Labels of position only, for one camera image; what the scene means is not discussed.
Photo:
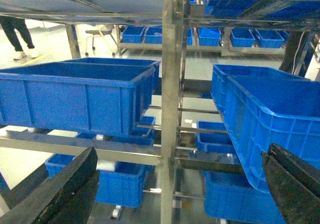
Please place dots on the blue bin shelf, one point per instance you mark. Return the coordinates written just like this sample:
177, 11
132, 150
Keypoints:
222, 75
87, 98
262, 111
125, 62

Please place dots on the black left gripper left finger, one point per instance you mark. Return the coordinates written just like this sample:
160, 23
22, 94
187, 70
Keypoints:
66, 198

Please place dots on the blue bin right shelf rear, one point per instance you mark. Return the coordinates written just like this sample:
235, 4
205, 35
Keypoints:
222, 75

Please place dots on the blue bin lower left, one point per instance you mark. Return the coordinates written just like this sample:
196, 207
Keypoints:
121, 183

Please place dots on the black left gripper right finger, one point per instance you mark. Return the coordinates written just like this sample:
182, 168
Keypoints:
293, 184

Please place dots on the blue bin left shelf front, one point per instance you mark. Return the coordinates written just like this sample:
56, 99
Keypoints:
87, 98

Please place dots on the blue bin lower right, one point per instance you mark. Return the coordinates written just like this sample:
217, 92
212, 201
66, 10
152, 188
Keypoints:
231, 197

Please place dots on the blue bin right shelf front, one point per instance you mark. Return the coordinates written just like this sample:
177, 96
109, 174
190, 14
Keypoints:
262, 111

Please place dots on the blue bin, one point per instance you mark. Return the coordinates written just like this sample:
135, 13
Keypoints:
231, 197
121, 183

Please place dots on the steel shelf frame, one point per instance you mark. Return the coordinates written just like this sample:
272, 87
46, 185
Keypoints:
175, 15

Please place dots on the blue bin left shelf rear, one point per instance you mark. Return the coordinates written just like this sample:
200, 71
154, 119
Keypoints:
125, 62

